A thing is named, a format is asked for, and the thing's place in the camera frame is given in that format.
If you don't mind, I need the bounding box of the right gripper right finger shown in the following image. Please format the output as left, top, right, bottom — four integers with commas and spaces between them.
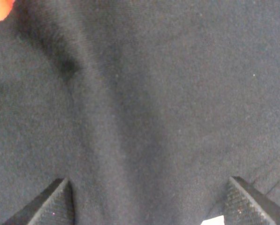
223, 176, 280, 225

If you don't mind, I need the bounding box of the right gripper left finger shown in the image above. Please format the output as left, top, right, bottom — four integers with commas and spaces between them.
3, 179, 74, 225

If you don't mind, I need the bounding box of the black printed t-shirt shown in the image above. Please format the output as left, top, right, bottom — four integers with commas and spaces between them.
0, 0, 280, 225

